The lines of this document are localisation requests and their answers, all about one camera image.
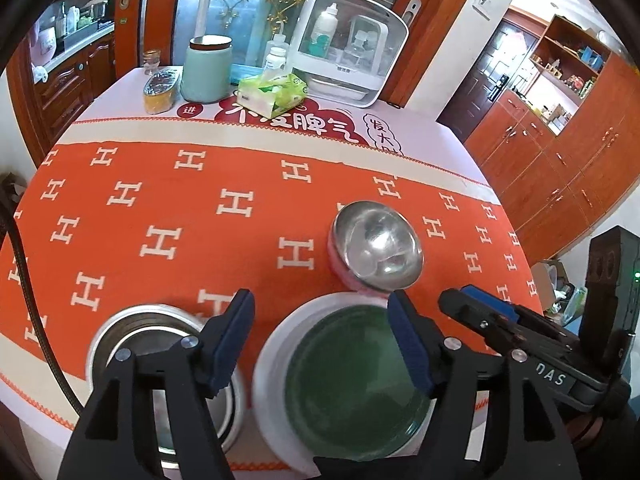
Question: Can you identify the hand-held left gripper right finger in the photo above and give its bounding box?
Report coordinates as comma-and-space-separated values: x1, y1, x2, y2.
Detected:
387, 290, 583, 480

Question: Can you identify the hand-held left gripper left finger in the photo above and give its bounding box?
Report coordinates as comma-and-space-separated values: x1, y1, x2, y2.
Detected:
56, 288, 256, 480

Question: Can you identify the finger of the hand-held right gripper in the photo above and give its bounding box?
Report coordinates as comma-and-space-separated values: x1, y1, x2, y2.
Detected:
438, 287, 522, 358
460, 284, 520, 321

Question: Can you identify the large white plate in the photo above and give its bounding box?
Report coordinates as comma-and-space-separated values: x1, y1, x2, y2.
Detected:
251, 291, 441, 468

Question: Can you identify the green plate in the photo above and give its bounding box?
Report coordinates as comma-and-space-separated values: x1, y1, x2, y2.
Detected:
284, 304, 435, 462

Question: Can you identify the wide steel bowl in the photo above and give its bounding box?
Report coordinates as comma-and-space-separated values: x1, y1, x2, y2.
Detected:
86, 301, 247, 468

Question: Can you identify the pink steel bowl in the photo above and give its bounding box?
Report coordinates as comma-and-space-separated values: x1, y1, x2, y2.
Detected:
327, 200, 425, 295

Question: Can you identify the person's right hand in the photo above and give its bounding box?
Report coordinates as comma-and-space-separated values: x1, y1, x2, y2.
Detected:
570, 400, 631, 453

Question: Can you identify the cardboard box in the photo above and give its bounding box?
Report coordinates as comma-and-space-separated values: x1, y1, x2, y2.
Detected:
530, 257, 591, 313

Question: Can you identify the dark entrance door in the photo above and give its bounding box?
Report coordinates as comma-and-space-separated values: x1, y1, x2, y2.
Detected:
439, 5, 532, 142

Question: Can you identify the white red-printed table mat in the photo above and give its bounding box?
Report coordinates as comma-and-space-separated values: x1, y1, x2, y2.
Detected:
0, 62, 503, 466

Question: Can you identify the green tissue pack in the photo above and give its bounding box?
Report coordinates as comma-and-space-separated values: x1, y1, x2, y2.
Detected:
236, 72, 309, 120

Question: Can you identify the yellow jar with metal lid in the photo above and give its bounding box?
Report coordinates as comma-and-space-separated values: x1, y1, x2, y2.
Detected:
143, 70, 181, 115

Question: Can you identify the blue face mask pack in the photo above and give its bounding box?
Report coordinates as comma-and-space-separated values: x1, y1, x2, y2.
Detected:
229, 63, 267, 86

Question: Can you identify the mint green canister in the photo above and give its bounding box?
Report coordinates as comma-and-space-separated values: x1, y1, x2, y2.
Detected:
180, 35, 235, 104

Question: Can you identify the clear baby bottle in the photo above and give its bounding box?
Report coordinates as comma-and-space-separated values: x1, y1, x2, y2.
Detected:
345, 16, 383, 58

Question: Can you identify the white pill bottle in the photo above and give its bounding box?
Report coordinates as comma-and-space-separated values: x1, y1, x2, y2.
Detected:
264, 46, 287, 73

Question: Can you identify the wooden kitchen counter cabinet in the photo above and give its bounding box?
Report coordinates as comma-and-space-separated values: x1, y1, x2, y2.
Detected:
20, 30, 119, 153

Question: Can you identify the white bottle teal label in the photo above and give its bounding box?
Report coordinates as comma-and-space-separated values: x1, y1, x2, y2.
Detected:
307, 2, 339, 59

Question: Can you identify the clear squeeze bottle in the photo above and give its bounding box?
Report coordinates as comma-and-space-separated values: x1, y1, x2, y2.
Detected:
271, 20, 297, 61

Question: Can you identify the pink rice cooker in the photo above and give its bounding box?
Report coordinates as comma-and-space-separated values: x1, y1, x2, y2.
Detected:
27, 25, 57, 68

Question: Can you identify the wooden wall cabinet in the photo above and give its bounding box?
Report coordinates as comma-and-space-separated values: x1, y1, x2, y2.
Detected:
464, 12, 640, 263

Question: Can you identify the black cable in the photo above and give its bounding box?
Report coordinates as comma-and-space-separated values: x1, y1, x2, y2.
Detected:
0, 172, 85, 417

